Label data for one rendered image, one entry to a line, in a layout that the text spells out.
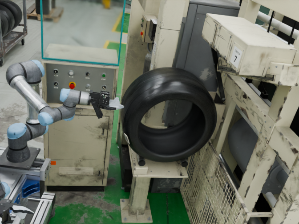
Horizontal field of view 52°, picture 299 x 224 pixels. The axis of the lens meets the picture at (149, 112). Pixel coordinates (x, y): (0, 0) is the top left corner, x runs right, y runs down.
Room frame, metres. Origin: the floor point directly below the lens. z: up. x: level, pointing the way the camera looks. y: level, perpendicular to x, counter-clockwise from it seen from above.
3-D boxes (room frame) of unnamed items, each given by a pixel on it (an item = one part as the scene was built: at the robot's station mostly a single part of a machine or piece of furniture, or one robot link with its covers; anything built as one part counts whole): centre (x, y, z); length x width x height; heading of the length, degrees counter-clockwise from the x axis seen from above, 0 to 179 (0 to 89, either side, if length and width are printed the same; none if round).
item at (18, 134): (1.60, 0.82, 0.88); 0.13 x 0.12 x 0.14; 146
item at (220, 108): (2.01, -0.42, 1.05); 0.20 x 0.15 x 0.30; 13
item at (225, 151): (2.29, -0.81, 0.61); 0.33 x 0.06 x 0.86; 103
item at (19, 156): (1.60, 0.83, 0.77); 0.15 x 0.15 x 0.10
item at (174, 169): (1.71, -0.10, 0.80); 0.37 x 0.36 x 0.02; 103
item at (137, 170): (1.68, 0.03, 0.84); 0.36 x 0.09 x 0.06; 13
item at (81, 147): (2.24, 0.59, 0.63); 0.56 x 0.41 x 1.27; 103
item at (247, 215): (1.56, -0.48, 0.65); 0.90 x 0.02 x 0.70; 13
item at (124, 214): (1.96, -0.03, 0.02); 0.27 x 0.27 x 0.04; 13
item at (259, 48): (1.66, -0.42, 1.71); 0.61 x 0.25 x 0.15; 13
